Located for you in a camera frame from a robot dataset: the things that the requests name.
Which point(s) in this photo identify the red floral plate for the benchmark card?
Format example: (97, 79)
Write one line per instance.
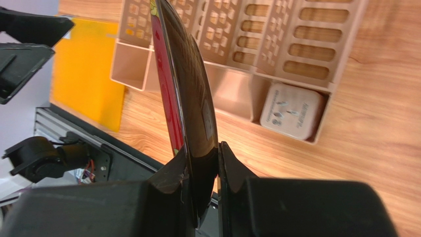
(187, 102)

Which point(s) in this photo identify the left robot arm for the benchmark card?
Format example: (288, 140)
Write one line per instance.
(37, 157)

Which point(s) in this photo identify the white power adapter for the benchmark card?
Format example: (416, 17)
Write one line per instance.
(292, 111)

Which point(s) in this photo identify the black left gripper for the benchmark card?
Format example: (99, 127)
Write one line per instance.
(19, 62)

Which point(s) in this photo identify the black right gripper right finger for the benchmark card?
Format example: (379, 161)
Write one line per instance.
(252, 206)

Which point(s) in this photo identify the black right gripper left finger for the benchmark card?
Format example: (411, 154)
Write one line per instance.
(155, 207)

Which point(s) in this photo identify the pink plastic file organizer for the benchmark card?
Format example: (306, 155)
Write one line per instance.
(249, 45)

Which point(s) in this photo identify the yellow acrylic sheet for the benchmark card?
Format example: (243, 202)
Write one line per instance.
(81, 73)

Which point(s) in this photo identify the aluminium frame rail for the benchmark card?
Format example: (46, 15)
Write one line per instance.
(124, 162)

